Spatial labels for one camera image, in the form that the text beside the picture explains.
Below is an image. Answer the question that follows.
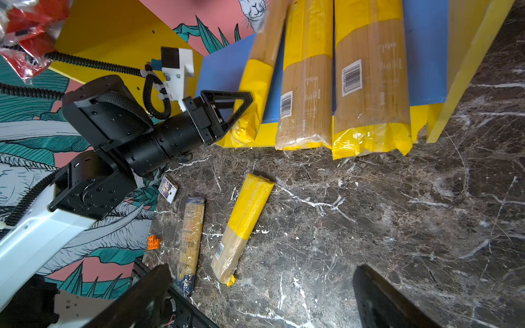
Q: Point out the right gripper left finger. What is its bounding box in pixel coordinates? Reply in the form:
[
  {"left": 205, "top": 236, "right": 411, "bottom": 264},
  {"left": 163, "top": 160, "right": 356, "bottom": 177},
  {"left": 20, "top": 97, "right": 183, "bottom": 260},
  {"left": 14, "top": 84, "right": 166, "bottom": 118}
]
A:
[{"left": 85, "top": 265, "right": 171, "bottom": 327}]

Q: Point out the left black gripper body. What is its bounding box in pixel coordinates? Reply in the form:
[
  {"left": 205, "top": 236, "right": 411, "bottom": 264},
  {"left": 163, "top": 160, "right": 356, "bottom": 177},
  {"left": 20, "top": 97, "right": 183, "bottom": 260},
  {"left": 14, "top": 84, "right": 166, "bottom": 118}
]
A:
[{"left": 118, "top": 96, "right": 224, "bottom": 176}]

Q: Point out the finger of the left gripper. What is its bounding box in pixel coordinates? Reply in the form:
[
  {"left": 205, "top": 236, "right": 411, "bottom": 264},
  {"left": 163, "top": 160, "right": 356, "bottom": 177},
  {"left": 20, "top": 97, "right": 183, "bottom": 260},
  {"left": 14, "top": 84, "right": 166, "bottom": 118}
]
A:
[{"left": 200, "top": 90, "right": 253, "bottom": 131}]

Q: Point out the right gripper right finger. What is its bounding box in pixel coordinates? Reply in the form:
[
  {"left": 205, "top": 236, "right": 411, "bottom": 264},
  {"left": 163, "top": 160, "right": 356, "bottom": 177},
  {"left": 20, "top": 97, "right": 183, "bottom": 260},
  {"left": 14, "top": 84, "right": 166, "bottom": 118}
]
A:
[{"left": 353, "top": 265, "right": 439, "bottom": 327}]

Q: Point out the yellow pasta pack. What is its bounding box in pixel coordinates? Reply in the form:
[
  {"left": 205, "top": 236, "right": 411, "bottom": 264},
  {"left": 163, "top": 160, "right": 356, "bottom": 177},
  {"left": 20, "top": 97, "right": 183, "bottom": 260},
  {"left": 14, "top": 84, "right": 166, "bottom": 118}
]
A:
[
  {"left": 275, "top": 0, "right": 334, "bottom": 150},
  {"left": 224, "top": 1, "right": 290, "bottom": 148},
  {"left": 332, "top": 1, "right": 413, "bottom": 159},
  {"left": 211, "top": 174, "right": 275, "bottom": 286}
]

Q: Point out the brown blue-end spaghetti pack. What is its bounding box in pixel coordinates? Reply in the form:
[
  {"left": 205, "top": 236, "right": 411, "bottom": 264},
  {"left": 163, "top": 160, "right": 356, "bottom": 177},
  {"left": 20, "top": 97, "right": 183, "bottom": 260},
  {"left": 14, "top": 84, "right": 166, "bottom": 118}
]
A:
[{"left": 176, "top": 197, "right": 205, "bottom": 298}]

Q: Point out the red spaghetti pack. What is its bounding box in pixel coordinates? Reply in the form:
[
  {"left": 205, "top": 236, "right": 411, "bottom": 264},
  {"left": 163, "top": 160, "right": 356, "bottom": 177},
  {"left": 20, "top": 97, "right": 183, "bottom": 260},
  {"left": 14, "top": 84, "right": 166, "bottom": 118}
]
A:
[{"left": 1, "top": 1, "right": 72, "bottom": 84}]

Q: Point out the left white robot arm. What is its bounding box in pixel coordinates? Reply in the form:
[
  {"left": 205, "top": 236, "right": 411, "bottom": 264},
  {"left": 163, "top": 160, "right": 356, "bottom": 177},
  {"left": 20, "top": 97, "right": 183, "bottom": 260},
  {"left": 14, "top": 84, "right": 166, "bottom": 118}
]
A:
[{"left": 1, "top": 75, "right": 253, "bottom": 307}]

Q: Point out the small printed card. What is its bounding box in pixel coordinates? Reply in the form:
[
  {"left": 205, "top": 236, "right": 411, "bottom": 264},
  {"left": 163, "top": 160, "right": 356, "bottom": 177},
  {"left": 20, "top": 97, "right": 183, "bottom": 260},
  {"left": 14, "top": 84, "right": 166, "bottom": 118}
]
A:
[{"left": 158, "top": 175, "right": 179, "bottom": 204}]

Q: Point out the orange plastic block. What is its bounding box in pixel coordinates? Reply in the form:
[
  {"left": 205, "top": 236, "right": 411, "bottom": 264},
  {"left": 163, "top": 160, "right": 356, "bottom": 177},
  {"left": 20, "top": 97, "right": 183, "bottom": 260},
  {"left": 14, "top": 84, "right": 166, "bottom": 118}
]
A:
[{"left": 147, "top": 235, "right": 161, "bottom": 250}]

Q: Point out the black front frame beam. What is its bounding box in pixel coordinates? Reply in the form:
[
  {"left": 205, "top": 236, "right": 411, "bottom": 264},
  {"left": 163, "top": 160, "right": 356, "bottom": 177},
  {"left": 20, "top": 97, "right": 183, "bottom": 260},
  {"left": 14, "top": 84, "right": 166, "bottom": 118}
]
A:
[{"left": 127, "top": 258, "right": 220, "bottom": 327}]

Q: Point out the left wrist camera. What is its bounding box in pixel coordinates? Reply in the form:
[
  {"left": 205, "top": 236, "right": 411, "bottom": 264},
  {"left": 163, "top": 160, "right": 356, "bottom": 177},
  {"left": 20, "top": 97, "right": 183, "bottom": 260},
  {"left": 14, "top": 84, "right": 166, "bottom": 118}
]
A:
[{"left": 161, "top": 46, "right": 195, "bottom": 102}]

